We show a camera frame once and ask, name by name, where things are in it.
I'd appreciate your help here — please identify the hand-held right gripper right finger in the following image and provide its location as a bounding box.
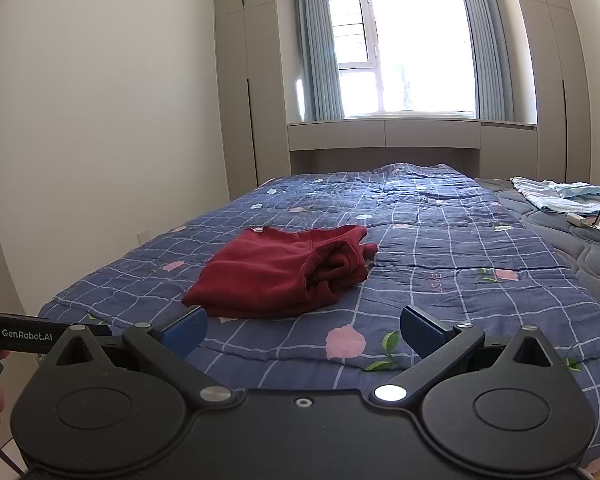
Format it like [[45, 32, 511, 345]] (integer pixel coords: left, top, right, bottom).
[[370, 305, 563, 408]]

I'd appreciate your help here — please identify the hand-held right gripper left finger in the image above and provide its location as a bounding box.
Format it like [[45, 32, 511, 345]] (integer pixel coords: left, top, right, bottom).
[[42, 305, 236, 408]]

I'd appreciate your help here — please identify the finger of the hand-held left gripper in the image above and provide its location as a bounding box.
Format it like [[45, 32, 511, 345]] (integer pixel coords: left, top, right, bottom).
[[45, 317, 113, 337]]

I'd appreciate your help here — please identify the red long-sleeved sweater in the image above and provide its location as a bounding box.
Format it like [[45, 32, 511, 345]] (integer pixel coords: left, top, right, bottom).
[[181, 225, 378, 320]]

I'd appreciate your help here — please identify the blue checked quilt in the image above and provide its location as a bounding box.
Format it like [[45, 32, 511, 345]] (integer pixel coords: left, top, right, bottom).
[[39, 162, 600, 476]]

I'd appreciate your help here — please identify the light blue cloth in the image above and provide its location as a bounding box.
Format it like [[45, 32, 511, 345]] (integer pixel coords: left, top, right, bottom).
[[510, 176, 600, 213]]

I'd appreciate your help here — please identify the beige window cabinet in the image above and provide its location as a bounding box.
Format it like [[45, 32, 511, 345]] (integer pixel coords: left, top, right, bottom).
[[286, 117, 538, 178]]

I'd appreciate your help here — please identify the tall beige wardrobe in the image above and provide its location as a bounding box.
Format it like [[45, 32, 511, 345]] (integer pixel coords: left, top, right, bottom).
[[214, 0, 293, 201], [500, 0, 600, 183]]

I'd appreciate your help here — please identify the window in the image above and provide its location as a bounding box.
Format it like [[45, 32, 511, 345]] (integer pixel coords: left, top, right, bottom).
[[327, 0, 478, 118]]

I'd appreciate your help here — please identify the blue curtain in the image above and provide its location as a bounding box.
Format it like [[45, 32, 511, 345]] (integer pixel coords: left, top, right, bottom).
[[452, 0, 515, 121], [292, 0, 346, 122]]

